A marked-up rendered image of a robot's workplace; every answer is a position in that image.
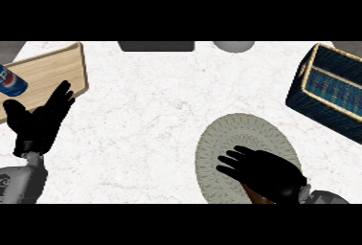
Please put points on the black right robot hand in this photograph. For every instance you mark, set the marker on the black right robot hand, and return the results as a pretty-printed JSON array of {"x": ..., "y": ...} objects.
[{"x": 269, "y": 173}]

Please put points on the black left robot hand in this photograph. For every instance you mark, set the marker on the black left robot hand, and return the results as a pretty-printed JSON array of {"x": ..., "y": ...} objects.
[{"x": 41, "y": 121}]

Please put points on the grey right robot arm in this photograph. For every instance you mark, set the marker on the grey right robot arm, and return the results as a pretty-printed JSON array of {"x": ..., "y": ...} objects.
[{"x": 325, "y": 197}]

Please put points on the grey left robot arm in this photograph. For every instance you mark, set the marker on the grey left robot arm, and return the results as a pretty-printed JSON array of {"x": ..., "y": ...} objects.
[{"x": 20, "y": 182}]

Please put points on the round pale woven placemat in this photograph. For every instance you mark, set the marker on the round pale woven placemat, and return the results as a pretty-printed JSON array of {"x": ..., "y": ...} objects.
[{"x": 235, "y": 137}]

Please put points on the dark blue wicker basket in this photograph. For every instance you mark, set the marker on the dark blue wicker basket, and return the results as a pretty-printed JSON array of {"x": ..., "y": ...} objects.
[{"x": 329, "y": 92}]

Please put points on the pale wooden cutting board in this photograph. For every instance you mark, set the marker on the pale wooden cutting board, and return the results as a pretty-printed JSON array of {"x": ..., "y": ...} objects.
[{"x": 47, "y": 76}]

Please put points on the blue soda can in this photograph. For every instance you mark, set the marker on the blue soda can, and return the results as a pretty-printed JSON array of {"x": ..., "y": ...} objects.
[{"x": 10, "y": 81}]

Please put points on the dark grey rectangular appliance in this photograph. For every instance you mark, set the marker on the dark grey rectangular appliance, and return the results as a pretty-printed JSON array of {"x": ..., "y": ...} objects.
[{"x": 156, "y": 46}]

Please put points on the grey round object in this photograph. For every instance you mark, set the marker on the grey round object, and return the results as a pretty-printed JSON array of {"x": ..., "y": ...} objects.
[{"x": 233, "y": 46}]

